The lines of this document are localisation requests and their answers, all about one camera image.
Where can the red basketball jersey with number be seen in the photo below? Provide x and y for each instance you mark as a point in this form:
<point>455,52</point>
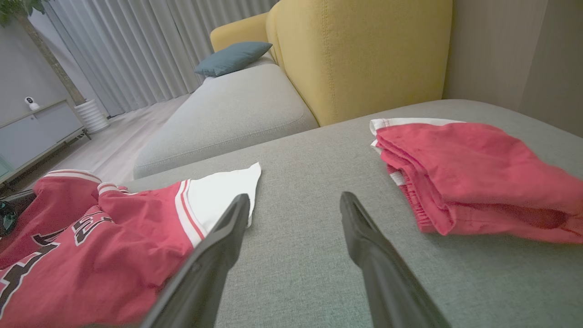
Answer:
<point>114,255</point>

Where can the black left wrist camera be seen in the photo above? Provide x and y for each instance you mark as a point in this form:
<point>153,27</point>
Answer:
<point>5,218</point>

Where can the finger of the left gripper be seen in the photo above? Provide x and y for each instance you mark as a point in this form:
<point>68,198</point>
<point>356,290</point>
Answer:
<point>18,197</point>

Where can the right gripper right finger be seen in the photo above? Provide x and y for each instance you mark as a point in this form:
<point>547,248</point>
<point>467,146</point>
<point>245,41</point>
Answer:
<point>387,282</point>

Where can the white ribbed plant pot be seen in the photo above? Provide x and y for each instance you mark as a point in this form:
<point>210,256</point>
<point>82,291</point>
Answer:
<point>91,116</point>

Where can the yellow sofa end backrest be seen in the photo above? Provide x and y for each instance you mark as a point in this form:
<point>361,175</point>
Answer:
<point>239,32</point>

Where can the grey pleated curtain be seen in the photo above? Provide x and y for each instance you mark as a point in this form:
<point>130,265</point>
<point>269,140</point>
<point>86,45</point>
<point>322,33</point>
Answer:
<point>136,45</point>

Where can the large yellow sofa backrest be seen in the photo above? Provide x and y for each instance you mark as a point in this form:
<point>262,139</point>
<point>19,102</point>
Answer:
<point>364,54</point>

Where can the blue throw pillow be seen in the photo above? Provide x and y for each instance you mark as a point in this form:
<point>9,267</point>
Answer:
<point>232,57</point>

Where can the indoor tree with brown trunk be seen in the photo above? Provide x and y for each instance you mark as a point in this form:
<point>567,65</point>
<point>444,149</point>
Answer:
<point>50,59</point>

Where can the grey sofa seat, large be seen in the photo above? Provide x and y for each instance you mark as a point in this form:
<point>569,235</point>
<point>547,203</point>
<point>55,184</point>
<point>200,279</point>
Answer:
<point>309,159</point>

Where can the small white security camera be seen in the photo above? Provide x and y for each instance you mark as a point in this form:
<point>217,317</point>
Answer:
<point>30,102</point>

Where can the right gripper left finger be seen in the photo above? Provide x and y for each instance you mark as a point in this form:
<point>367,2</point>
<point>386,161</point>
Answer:
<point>205,282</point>

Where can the red shorts with white stripe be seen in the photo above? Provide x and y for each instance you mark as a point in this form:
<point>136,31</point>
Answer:
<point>478,173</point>

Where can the grey low media cabinet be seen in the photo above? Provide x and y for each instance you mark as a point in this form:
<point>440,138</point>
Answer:
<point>41,132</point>

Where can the narrow yellow sofa backrest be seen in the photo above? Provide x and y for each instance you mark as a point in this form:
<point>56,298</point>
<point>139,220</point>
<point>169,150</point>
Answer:
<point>272,27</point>

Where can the grey sofa seat cushion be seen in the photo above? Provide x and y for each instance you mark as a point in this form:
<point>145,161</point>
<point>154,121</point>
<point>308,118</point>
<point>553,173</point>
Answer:
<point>227,109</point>

